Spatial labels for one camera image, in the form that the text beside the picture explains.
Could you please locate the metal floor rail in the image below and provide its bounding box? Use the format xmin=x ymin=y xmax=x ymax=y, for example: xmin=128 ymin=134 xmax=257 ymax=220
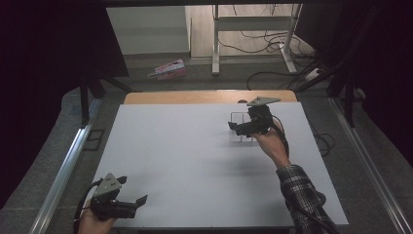
xmin=28 ymin=97 xmax=103 ymax=234
xmin=328 ymin=97 xmax=413 ymax=234

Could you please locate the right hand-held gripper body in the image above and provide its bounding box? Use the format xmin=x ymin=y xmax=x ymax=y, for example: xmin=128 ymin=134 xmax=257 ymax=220
xmin=246 ymin=96 xmax=282 ymax=135

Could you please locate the person's left hand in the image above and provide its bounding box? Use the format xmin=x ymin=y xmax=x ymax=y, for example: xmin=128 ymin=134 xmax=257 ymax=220
xmin=77 ymin=199 xmax=118 ymax=234

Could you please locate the white power strip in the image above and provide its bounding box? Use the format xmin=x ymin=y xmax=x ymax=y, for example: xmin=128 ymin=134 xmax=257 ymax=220
xmin=304 ymin=66 xmax=323 ymax=83

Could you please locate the clear plastic box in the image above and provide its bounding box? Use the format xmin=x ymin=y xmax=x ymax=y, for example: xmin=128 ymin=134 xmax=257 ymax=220
xmin=229 ymin=111 xmax=257 ymax=144

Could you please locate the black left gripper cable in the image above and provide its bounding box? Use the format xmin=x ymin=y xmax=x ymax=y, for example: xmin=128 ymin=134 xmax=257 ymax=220
xmin=73 ymin=178 xmax=105 ymax=234

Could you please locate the pink packet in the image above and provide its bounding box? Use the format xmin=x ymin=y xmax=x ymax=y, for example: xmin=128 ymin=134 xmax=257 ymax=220
xmin=147 ymin=58 xmax=188 ymax=81

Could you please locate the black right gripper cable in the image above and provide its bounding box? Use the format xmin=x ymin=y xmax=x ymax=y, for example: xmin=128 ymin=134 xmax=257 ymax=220
xmin=271 ymin=114 xmax=339 ymax=234

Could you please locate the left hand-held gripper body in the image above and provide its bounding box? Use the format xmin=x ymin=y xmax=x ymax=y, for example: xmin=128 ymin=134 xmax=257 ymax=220
xmin=90 ymin=173 xmax=137 ymax=220

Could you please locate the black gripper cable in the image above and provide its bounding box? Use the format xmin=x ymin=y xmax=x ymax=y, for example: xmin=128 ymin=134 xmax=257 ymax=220
xmin=73 ymin=178 xmax=105 ymax=234
xmin=271 ymin=114 xmax=339 ymax=234

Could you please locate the person's right hand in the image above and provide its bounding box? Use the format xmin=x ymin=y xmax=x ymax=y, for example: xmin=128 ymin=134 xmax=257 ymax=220
xmin=252 ymin=125 xmax=291 ymax=170

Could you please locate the white desk frame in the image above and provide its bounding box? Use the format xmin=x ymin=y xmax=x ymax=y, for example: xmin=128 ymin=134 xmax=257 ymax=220
xmin=211 ymin=3 xmax=304 ymax=77

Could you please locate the dark curtain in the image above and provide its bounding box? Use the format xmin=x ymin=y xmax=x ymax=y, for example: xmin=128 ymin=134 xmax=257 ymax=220
xmin=293 ymin=0 xmax=413 ymax=160
xmin=0 ymin=0 xmax=131 ymax=209

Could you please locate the black floor cable tangle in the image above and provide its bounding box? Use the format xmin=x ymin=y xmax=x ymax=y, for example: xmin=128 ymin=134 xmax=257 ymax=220
xmin=216 ymin=3 xmax=318 ymax=61

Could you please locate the wooden table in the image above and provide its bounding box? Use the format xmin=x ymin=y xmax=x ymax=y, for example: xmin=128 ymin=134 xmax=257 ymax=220
xmin=124 ymin=90 xmax=298 ymax=105

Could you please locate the black stand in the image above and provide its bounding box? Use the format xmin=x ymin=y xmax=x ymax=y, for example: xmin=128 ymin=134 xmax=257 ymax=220
xmin=293 ymin=4 xmax=383 ymax=129
xmin=78 ymin=69 xmax=134 ymax=129

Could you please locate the thin black looped cable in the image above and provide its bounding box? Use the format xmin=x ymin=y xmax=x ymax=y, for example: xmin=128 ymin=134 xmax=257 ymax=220
xmin=306 ymin=118 xmax=336 ymax=158

